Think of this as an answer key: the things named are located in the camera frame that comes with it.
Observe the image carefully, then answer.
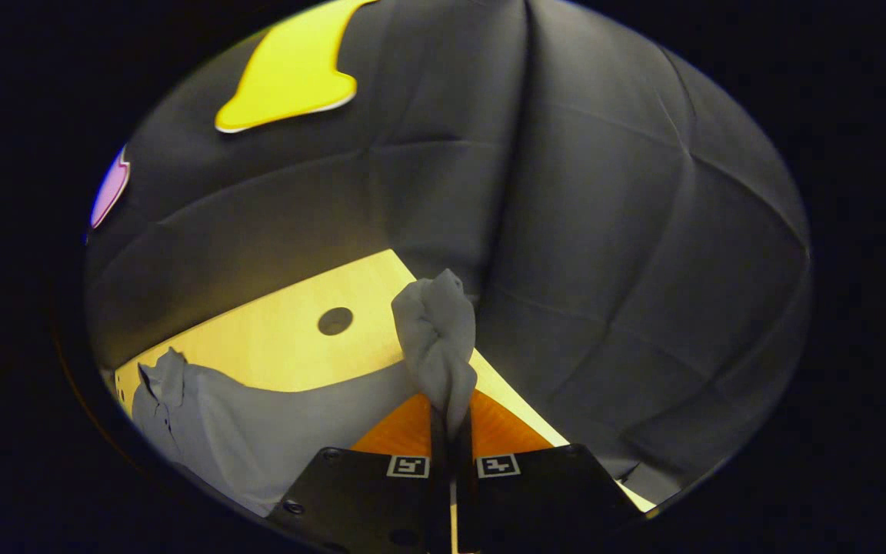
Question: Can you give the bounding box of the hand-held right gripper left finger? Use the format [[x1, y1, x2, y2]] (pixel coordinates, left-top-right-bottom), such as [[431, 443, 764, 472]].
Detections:
[[266, 392, 453, 554]]

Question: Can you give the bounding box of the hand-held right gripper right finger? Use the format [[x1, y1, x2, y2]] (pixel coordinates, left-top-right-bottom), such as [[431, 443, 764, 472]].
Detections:
[[455, 389, 645, 554]]

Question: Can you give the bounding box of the dark grey button shirt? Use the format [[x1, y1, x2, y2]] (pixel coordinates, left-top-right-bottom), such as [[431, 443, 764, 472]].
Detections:
[[131, 268, 479, 518]]

